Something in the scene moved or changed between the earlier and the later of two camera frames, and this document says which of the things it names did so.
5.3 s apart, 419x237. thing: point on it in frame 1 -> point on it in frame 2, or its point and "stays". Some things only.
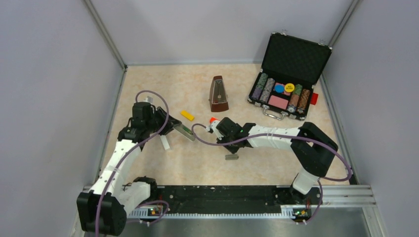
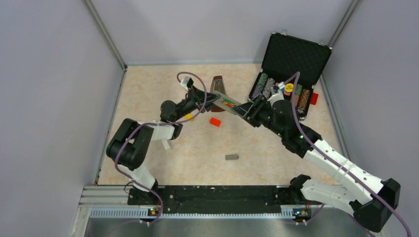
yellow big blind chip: [289, 87] stays
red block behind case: [314, 98] stays
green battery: [187, 129] -> [228, 101]
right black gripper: [233, 150] -> [248, 109]
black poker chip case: [291, 67] stays
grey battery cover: [231, 157] stays
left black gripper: [172, 122] -> [210, 99]
